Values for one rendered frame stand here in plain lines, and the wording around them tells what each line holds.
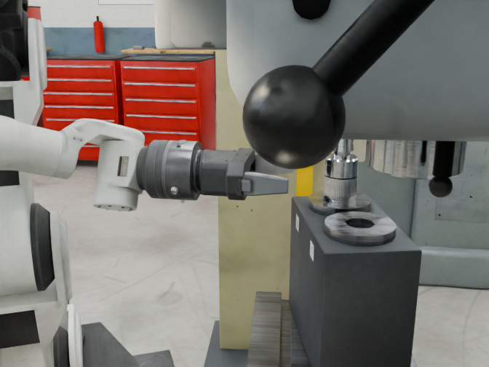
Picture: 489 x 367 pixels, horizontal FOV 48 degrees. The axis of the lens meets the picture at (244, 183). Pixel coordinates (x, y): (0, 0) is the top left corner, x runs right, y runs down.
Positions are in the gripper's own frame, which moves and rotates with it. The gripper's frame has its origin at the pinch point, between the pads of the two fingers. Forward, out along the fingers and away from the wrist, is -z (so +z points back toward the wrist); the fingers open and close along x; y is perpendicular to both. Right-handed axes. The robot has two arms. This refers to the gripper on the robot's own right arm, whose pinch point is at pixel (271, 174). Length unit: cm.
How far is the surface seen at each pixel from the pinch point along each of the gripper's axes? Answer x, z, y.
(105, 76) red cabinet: 395, 192, 28
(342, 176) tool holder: -2.4, -10.2, -0.8
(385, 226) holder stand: -10.2, -15.6, 3.2
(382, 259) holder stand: -15.2, -15.1, 5.5
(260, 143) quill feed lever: -62, -7, -18
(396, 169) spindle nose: -50, -12, -15
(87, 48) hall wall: 820, 401, 27
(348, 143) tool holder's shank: -1.2, -10.9, -5.2
